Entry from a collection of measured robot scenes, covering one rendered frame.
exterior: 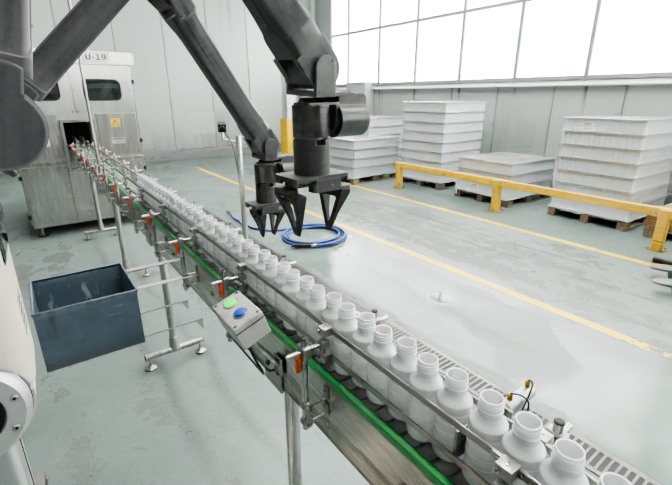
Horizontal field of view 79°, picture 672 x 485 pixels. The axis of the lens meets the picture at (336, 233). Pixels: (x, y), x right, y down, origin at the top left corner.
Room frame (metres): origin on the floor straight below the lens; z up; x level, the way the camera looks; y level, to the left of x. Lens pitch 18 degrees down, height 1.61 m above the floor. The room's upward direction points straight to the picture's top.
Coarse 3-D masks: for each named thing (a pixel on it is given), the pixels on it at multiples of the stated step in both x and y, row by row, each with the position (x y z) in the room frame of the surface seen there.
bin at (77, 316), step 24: (120, 264) 1.56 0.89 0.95; (48, 288) 1.43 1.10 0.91; (72, 288) 1.47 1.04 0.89; (96, 288) 1.52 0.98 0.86; (120, 288) 1.57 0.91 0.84; (144, 288) 1.39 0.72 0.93; (48, 312) 1.17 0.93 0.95; (72, 312) 1.21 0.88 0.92; (96, 312) 1.25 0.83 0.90; (120, 312) 1.30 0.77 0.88; (144, 312) 1.57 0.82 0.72; (48, 336) 1.17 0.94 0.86; (72, 336) 1.20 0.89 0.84; (96, 336) 1.24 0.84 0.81; (120, 336) 1.29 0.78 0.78; (144, 336) 1.33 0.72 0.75; (48, 360) 1.16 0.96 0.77; (72, 360) 1.20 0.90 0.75
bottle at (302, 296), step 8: (304, 280) 0.97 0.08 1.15; (312, 280) 0.95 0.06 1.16; (304, 288) 0.94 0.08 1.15; (296, 296) 0.95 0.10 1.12; (304, 296) 0.94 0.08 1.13; (304, 304) 0.93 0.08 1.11; (296, 312) 0.95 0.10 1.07; (296, 320) 0.96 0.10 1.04; (304, 320) 0.93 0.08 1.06; (304, 328) 0.93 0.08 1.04
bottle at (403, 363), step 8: (400, 344) 0.66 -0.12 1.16; (408, 344) 0.69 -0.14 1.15; (416, 344) 0.68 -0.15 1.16; (400, 352) 0.66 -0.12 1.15; (408, 352) 0.66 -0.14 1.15; (416, 352) 0.67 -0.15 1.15; (392, 360) 0.67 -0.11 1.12; (400, 360) 0.66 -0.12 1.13; (408, 360) 0.66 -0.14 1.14; (416, 360) 0.66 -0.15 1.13; (392, 368) 0.66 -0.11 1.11; (400, 368) 0.65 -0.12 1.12; (408, 368) 0.65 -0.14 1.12; (400, 376) 0.65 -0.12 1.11; (408, 376) 0.64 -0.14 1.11; (392, 384) 0.66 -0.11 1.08; (408, 384) 0.64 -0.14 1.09; (392, 392) 0.66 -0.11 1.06; (400, 392) 0.65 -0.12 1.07; (408, 392) 0.64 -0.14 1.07; (392, 400) 0.66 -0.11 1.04; (400, 400) 0.65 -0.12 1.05; (400, 408) 0.65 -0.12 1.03; (392, 416) 0.66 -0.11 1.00
